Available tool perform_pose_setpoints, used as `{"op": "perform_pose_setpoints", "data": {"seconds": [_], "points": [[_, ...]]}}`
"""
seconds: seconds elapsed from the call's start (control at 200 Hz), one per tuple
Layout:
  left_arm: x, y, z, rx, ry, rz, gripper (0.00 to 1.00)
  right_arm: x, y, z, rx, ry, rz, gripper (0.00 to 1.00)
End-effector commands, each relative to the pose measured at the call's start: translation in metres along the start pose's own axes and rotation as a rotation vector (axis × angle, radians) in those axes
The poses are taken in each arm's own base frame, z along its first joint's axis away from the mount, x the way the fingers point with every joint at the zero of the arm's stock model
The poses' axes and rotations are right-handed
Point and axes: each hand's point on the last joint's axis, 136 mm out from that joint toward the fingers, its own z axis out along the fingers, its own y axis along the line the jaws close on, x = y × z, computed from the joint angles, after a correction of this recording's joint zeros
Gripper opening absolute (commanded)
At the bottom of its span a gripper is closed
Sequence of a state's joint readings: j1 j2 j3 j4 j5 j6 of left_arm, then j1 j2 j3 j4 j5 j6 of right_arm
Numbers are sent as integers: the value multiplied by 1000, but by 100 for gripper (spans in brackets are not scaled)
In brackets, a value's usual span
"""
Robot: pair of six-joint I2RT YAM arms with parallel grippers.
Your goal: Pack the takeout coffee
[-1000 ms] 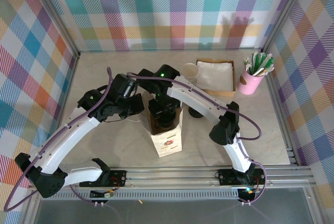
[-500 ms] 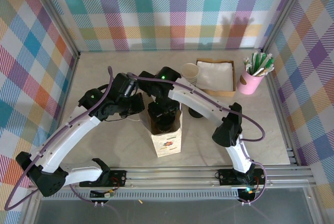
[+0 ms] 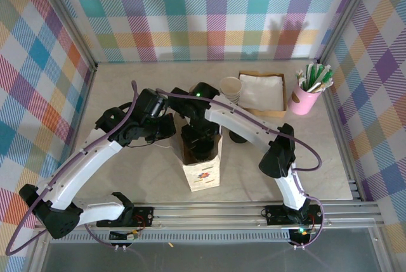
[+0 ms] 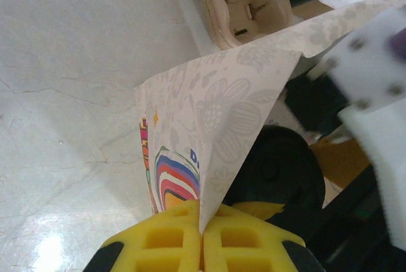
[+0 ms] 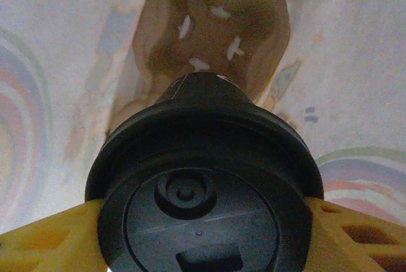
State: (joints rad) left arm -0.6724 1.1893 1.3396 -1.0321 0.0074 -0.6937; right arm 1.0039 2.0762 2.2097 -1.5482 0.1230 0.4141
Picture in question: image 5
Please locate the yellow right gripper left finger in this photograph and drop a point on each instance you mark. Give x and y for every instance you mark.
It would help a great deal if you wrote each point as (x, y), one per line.
(47, 240)

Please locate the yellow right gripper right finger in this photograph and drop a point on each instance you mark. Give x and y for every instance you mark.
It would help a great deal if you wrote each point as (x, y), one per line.
(358, 240)

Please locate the black plastic cup lid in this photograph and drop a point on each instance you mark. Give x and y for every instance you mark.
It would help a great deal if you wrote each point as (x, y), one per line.
(203, 145)

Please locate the white printed paper bag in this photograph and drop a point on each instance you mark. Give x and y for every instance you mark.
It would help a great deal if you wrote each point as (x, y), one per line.
(47, 47)

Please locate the brown pulp cup carrier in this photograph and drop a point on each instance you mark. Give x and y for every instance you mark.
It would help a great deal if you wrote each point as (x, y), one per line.
(222, 31)

